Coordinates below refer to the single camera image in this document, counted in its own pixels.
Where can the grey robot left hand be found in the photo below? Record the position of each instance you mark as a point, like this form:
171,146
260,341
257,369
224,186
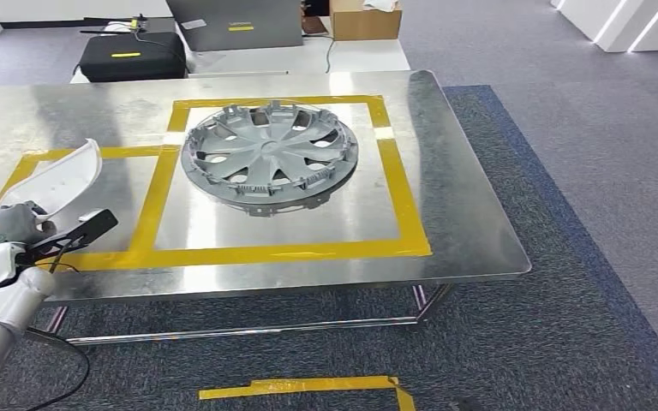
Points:
11,224

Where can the white curved plastic part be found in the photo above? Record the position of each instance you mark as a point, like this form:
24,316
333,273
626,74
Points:
62,176

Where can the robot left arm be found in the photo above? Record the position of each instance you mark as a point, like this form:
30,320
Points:
0,306

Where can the steel workbench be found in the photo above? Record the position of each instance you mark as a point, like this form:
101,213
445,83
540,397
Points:
465,198

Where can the small yellow tape rectangle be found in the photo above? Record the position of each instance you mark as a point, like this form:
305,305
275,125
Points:
119,152

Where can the black carry case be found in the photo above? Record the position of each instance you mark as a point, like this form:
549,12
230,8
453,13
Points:
130,62

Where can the grey wheel hubcap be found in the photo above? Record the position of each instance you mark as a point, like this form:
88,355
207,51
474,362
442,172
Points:
266,153

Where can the grey laptop box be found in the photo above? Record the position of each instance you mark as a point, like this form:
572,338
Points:
232,28

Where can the yellow floor marking tape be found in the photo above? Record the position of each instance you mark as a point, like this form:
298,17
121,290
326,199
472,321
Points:
306,385

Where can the brown cardboard box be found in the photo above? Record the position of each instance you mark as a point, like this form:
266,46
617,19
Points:
363,25

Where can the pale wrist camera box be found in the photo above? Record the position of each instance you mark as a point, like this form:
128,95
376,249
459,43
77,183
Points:
93,224

